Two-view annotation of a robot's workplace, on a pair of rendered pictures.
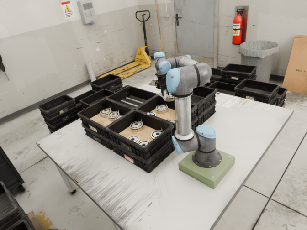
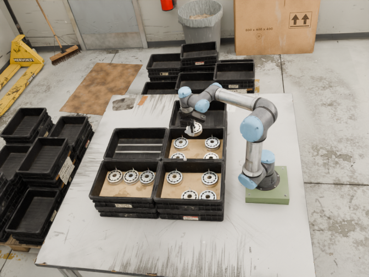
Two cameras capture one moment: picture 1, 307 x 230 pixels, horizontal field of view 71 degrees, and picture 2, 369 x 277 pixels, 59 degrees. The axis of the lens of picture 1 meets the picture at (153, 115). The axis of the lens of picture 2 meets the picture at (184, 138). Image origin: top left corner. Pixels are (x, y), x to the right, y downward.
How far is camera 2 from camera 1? 1.06 m
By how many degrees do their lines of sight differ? 29
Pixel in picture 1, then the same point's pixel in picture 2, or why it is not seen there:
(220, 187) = (291, 200)
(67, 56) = not seen: outside the picture
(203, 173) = (274, 195)
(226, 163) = (284, 176)
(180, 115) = (256, 155)
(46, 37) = not seen: outside the picture
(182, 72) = (262, 120)
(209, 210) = (299, 225)
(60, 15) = not seen: outside the picture
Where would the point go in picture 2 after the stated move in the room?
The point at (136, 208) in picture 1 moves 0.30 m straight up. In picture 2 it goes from (241, 260) to (241, 233)
